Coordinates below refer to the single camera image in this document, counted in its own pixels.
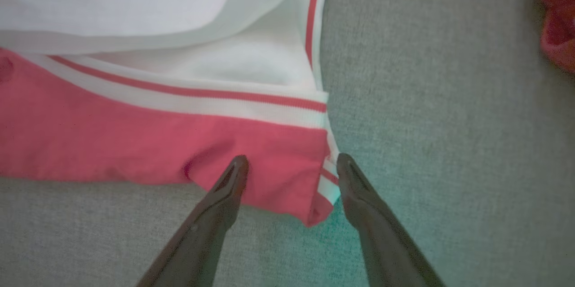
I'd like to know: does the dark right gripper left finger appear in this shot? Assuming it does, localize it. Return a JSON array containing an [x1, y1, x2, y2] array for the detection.
[[136, 155, 250, 287]]

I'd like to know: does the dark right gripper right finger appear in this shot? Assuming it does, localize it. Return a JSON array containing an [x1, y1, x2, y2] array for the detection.
[[336, 152, 446, 287]]

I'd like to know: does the red jersey white striped trim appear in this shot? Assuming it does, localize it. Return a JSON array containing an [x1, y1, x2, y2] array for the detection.
[[0, 0, 343, 229]]

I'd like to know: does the red garment white patch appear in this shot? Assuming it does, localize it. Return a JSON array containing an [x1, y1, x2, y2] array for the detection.
[[532, 0, 575, 75]]

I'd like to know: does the grey fabric sofa seat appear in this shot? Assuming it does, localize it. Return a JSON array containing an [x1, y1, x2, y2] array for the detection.
[[0, 0, 575, 287]]

